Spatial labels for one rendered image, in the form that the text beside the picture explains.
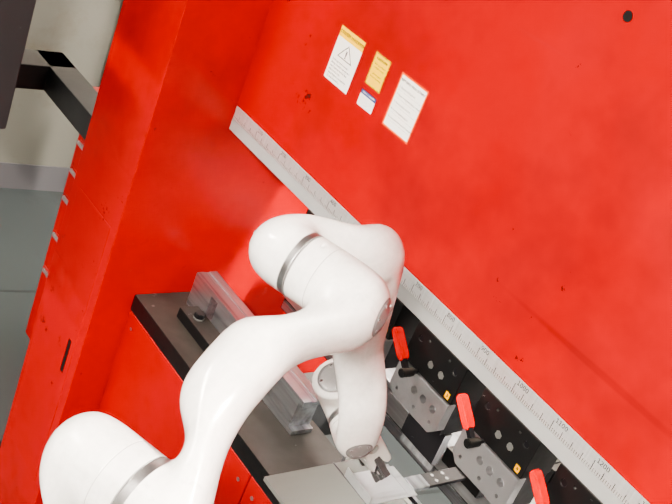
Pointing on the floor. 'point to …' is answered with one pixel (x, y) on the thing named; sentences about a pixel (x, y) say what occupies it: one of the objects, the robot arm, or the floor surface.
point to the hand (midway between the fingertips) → (372, 464)
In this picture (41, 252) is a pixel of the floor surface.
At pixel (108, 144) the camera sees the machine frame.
